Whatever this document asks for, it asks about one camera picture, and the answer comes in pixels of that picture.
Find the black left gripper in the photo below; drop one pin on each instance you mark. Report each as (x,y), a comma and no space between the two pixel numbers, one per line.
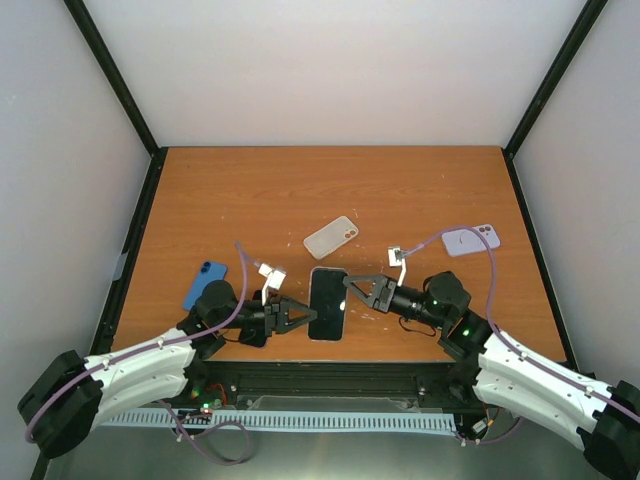
(277,317)

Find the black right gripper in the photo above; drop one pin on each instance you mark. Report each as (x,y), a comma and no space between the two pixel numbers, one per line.
(380,296)

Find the black smartphone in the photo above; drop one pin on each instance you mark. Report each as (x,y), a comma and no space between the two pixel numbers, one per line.
(328,296)
(252,332)

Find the beige silicone phone case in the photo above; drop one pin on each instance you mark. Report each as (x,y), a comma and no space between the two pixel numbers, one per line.
(331,237)

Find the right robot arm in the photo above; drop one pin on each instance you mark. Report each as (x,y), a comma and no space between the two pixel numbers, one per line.
(599,419)

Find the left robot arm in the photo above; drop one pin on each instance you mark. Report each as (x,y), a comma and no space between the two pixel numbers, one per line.
(76,394)

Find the lilac phone case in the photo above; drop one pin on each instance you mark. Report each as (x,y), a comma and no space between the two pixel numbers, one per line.
(463,242)

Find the blue smartphone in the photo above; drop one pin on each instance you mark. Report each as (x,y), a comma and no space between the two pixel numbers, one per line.
(208,272)

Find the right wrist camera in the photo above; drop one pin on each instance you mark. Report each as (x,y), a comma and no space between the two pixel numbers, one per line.
(396,256)

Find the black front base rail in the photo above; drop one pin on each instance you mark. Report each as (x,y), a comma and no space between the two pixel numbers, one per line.
(428,385)

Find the light blue cable duct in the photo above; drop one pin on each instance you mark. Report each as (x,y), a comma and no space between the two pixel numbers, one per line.
(292,421)

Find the black frame post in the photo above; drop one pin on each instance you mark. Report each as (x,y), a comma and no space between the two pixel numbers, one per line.
(94,40)
(575,38)

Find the black left frame post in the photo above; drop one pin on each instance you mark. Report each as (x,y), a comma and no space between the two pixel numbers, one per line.
(94,40)

